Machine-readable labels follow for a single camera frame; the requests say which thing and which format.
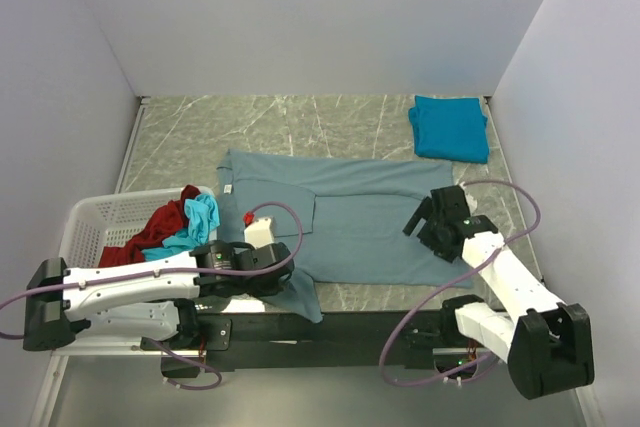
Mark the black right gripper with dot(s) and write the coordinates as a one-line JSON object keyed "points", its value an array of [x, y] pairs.
{"points": [[431, 222]]}

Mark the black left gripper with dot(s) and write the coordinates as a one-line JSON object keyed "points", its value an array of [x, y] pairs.
{"points": [[279, 257]]}

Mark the grey-blue t-shirt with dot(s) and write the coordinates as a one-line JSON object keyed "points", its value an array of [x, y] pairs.
{"points": [[342, 218]]}

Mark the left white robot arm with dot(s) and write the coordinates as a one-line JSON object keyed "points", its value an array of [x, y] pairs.
{"points": [[151, 299]]}

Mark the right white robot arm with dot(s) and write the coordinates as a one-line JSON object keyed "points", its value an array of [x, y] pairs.
{"points": [[545, 342]]}

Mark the teal t-shirt in basket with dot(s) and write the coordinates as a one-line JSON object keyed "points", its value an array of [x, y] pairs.
{"points": [[202, 214]]}

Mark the dark red t-shirt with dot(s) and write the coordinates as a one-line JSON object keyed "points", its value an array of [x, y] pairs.
{"points": [[166, 221]]}

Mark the black base crossbar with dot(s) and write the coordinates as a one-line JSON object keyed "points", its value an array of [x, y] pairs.
{"points": [[234, 341]]}

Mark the folded teal t-shirt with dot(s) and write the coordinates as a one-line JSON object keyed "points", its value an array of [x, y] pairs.
{"points": [[451, 129]]}

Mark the white plastic laundry basket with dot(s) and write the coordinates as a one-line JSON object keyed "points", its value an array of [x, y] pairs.
{"points": [[110, 221]]}

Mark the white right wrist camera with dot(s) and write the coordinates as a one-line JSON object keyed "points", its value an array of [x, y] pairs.
{"points": [[470, 199]]}

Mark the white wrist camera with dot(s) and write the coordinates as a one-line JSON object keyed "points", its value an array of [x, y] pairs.
{"points": [[470, 199], [258, 231]]}

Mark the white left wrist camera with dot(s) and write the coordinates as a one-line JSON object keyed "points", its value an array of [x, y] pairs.
{"points": [[258, 231]]}

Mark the aluminium frame rail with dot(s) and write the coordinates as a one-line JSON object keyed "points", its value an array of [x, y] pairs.
{"points": [[100, 347]]}

